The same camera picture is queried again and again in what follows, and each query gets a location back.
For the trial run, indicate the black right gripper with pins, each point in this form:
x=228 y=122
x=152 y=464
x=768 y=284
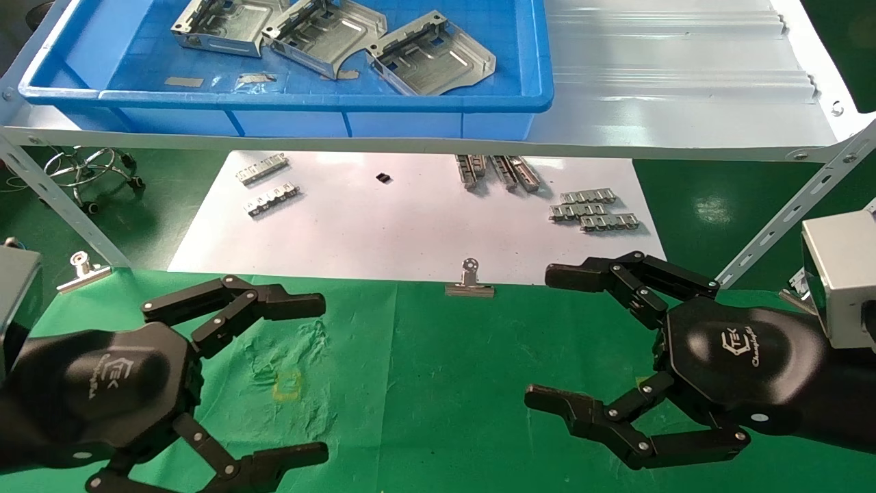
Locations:
x=739 y=356

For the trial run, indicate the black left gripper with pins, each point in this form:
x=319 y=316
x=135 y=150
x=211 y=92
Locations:
x=109 y=390

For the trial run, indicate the silver sheet metal bracket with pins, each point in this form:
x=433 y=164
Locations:
x=342 y=34
x=445 y=65
x=233 y=27

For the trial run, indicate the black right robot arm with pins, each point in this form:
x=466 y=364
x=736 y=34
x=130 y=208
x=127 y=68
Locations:
x=852 y=397

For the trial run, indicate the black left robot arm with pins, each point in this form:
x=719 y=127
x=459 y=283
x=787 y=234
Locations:
x=5 y=424

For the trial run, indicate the right metal strip cluster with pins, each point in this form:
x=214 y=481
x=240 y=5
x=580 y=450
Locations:
x=578 y=211

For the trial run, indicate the green table cloth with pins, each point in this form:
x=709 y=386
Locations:
x=438 y=383

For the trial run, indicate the white board sheet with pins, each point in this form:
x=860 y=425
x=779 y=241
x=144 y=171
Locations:
x=383 y=233

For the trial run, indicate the white metal shelf rack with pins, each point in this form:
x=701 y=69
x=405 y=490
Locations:
x=684 y=103

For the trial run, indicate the blue plastic bin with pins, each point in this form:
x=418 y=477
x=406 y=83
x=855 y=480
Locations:
x=445 y=116

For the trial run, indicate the black seat chrome stool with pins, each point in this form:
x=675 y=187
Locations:
x=89 y=168

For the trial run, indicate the small silver rail part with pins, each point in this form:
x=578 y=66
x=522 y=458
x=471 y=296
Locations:
x=525 y=174
x=504 y=172
x=467 y=171
x=587 y=197
x=610 y=222
x=262 y=169
x=272 y=199
x=480 y=164

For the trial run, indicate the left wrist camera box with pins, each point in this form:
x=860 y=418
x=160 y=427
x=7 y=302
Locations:
x=17 y=301

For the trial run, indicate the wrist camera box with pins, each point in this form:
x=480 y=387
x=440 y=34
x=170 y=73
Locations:
x=17 y=301
x=845 y=274

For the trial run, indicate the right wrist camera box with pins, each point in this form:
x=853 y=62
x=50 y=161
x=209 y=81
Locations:
x=845 y=274

